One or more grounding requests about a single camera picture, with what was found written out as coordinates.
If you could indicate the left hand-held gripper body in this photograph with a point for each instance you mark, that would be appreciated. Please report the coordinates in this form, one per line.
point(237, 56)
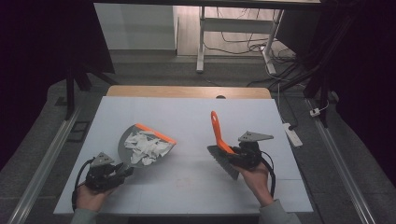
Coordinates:
point(99, 177)

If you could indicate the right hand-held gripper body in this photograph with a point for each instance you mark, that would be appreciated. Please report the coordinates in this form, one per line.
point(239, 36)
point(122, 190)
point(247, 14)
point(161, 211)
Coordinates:
point(249, 155)

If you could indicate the grey dustpan with orange edge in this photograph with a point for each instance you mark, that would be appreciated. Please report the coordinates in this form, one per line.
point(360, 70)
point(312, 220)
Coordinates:
point(124, 146)

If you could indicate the white paper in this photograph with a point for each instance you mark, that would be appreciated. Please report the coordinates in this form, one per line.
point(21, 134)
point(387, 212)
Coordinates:
point(144, 149)

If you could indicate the person's left hand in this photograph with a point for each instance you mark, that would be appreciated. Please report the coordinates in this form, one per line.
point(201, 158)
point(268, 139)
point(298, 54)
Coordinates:
point(91, 199)

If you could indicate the person's right hand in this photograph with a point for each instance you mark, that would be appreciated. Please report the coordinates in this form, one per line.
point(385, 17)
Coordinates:
point(257, 183)

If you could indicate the white power strip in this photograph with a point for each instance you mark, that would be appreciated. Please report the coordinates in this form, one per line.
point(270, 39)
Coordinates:
point(292, 134)

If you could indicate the black floor plate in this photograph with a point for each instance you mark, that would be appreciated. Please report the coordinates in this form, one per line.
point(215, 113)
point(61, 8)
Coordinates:
point(78, 131)

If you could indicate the wooden table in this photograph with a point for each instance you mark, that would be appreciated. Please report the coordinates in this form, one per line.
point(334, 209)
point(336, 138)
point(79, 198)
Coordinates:
point(186, 92)

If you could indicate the small white adapter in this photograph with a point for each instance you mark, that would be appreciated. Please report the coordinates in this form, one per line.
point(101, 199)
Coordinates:
point(315, 112)

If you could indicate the black tripod stand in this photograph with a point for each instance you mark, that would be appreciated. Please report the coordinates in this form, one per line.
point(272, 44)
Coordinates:
point(71, 90)
point(317, 65)

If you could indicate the white cabinet panel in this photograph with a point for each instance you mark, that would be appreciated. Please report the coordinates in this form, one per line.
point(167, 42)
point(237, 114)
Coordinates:
point(137, 26)

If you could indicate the aluminium floor rail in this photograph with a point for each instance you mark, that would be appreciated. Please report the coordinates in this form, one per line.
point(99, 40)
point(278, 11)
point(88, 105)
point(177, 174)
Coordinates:
point(342, 168)
point(43, 161)

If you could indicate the white metal desk frame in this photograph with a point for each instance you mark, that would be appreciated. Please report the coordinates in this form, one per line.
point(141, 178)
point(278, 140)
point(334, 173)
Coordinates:
point(236, 25)

